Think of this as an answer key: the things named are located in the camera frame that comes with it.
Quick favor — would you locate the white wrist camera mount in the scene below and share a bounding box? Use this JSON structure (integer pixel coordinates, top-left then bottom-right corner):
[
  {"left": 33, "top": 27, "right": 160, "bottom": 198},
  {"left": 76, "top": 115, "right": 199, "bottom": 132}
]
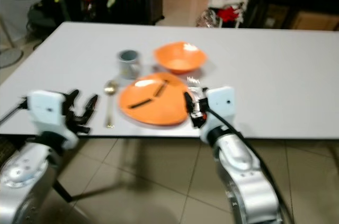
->
[
  {"left": 206, "top": 86, "right": 236, "bottom": 125},
  {"left": 27, "top": 89, "right": 68, "bottom": 136}
]

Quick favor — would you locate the round fan base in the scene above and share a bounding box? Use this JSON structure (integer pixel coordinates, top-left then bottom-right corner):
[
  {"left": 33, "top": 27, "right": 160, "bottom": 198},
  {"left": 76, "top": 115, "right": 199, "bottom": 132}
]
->
[{"left": 0, "top": 48, "right": 25, "bottom": 69}]

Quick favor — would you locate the metal spoon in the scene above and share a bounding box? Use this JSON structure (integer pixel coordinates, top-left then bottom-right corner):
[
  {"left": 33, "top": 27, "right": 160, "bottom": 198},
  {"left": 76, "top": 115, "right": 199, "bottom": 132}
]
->
[{"left": 104, "top": 79, "right": 120, "bottom": 129}]

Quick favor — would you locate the black backpack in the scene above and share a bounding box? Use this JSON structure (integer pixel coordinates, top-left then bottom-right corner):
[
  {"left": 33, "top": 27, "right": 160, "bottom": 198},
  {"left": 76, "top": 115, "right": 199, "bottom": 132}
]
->
[{"left": 27, "top": 0, "right": 67, "bottom": 32}]

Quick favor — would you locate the grey mug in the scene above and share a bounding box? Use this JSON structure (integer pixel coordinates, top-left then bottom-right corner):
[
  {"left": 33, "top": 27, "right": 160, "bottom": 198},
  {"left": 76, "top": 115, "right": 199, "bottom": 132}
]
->
[{"left": 118, "top": 49, "right": 142, "bottom": 80}]

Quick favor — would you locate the black table leg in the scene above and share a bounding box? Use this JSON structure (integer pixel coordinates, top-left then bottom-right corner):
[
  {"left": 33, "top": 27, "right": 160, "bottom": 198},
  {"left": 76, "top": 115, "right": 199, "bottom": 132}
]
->
[{"left": 53, "top": 178, "right": 74, "bottom": 204}]

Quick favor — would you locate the brown cardboard box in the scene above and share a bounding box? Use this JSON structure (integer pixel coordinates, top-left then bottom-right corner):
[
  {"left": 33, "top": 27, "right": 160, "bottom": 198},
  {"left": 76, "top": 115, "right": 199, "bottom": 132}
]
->
[{"left": 290, "top": 11, "right": 339, "bottom": 31}]

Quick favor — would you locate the dark suitcase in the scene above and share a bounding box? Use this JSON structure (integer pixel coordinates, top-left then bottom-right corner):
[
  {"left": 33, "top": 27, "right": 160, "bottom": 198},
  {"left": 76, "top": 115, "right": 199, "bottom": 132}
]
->
[{"left": 145, "top": 0, "right": 165, "bottom": 24}]

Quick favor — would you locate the orange plastic plate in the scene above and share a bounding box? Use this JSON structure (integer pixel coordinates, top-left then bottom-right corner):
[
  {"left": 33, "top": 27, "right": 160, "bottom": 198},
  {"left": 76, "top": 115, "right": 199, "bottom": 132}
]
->
[{"left": 118, "top": 72, "right": 193, "bottom": 127}]

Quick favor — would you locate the orange plastic bowl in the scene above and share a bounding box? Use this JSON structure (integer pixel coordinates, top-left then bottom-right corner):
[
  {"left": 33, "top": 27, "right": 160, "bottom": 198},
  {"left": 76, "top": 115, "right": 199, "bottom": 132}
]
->
[{"left": 153, "top": 41, "right": 208, "bottom": 75}]

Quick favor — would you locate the red bow decoration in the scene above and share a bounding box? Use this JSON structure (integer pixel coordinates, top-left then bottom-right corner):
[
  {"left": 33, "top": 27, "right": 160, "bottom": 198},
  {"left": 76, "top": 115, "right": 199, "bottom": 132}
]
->
[{"left": 217, "top": 5, "right": 240, "bottom": 23}]

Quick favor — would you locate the metal fork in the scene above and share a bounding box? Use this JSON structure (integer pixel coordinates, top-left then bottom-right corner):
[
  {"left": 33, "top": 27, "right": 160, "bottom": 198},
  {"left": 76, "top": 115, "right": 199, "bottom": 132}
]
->
[{"left": 188, "top": 76, "right": 206, "bottom": 97}]

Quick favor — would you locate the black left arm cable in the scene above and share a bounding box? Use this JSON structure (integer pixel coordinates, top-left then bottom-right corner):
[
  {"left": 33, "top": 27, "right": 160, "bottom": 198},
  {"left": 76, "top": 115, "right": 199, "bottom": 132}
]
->
[{"left": 0, "top": 97, "right": 30, "bottom": 127}]

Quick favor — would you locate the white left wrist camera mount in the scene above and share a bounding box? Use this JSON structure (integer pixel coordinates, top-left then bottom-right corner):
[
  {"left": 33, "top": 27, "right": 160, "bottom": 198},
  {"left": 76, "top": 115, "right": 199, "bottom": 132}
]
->
[{"left": 27, "top": 89, "right": 68, "bottom": 136}]

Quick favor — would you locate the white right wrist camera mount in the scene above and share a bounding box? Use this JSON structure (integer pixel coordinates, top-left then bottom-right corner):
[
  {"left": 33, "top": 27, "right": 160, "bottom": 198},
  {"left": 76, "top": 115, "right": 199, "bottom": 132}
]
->
[{"left": 206, "top": 86, "right": 236, "bottom": 125}]

